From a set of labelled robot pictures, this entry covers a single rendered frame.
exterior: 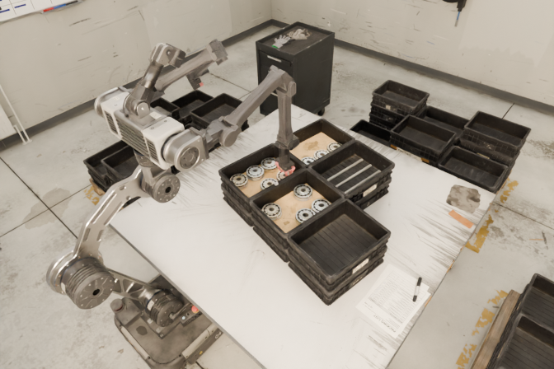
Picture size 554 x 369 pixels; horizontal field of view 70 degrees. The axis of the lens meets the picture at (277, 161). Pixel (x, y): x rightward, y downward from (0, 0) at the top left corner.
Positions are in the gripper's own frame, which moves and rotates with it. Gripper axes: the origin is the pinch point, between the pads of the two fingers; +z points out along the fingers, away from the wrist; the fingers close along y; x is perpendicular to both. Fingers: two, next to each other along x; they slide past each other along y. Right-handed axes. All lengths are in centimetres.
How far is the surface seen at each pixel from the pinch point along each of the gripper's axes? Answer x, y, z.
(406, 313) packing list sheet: -3, -90, 23
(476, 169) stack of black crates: -151, -29, 50
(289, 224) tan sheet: 16.3, -27.7, 6.8
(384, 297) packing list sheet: -1, -79, 22
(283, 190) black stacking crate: 7.9, -9.6, 1.4
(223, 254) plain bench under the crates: 50, -15, 20
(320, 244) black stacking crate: 11.2, -46.2, 7.8
